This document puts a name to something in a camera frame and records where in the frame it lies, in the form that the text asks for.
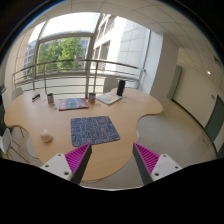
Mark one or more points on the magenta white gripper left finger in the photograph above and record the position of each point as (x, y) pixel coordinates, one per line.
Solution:
(70, 166)

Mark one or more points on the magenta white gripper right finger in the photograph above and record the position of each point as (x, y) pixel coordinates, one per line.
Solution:
(153, 166)

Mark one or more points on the white computer mouse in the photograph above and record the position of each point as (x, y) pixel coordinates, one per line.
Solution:
(46, 136)

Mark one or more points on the dark blue patterned mouse pad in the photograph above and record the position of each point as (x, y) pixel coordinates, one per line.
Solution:
(94, 130)

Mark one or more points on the red blue book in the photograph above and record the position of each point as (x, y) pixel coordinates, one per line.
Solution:
(73, 103)

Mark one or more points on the white chair at left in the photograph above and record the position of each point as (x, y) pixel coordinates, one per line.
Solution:
(6, 141)

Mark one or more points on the left patterned mug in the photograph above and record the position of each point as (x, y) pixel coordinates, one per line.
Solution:
(50, 98)

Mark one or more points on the green door at right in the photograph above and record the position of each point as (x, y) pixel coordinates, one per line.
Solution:
(216, 120)

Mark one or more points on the light blue magazine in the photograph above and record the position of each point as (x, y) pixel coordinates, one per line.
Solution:
(108, 98)

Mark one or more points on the small black box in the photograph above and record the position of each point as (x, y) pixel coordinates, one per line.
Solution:
(35, 97)

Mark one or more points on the metal balcony railing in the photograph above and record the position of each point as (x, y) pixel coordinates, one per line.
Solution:
(74, 77)

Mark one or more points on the black cylindrical speaker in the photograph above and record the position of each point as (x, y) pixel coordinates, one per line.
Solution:
(121, 86)

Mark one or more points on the white chair behind table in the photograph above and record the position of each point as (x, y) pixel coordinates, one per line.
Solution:
(109, 84)

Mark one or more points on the white chair far left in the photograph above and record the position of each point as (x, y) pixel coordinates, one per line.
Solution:
(17, 92)

